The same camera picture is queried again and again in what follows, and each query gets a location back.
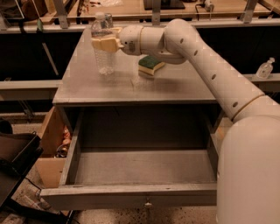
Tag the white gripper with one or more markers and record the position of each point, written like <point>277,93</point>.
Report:
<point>130,39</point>

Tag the clear plastic water bottle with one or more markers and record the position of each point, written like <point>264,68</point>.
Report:
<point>99,30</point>

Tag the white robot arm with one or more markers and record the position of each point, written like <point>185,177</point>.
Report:
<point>248,175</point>

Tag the grey cabinet counter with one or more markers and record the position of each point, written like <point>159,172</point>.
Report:
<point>83,86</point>

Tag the open grey top drawer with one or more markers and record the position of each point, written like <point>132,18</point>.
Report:
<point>119,157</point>

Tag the clear soap dispenser bottle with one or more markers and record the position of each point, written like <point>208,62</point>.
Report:
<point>265,69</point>

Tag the metal drawer knob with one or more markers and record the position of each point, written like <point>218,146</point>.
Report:
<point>148,204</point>

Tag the blue energy drink can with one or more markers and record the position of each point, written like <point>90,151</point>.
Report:
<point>109,19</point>

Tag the green yellow sponge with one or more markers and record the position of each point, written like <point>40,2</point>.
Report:
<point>149,65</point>

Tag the cardboard box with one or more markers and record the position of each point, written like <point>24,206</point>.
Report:
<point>51,133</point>

